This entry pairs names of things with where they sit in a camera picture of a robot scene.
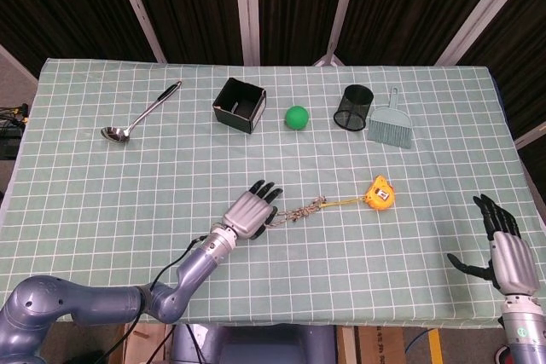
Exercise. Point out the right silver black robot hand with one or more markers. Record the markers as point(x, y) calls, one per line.
point(514, 261)

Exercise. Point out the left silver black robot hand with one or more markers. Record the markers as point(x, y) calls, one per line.
point(247, 215)

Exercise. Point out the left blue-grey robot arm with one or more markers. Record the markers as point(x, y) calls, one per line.
point(85, 300)

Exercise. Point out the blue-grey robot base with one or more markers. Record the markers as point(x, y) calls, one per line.
point(256, 347)

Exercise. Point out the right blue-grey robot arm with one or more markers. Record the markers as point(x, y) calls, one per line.
point(522, 330)

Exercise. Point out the yellow tape measure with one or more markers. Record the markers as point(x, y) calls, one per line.
point(377, 200)

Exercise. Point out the teal hand brush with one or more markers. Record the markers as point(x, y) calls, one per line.
point(390, 129)

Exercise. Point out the black open cardboard box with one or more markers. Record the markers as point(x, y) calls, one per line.
point(230, 121)

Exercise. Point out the green ball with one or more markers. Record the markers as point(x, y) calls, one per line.
point(296, 117)

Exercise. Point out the green white checked tablecloth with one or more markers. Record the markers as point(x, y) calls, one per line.
point(128, 193)

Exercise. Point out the black mesh pen cup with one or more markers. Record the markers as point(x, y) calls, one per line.
point(354, 119)

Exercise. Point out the brown cardboard box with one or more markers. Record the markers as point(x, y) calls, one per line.
point(375, 347)
point(149, 342)

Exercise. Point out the dark pleated curtain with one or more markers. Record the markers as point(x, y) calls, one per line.
point(192, 6)

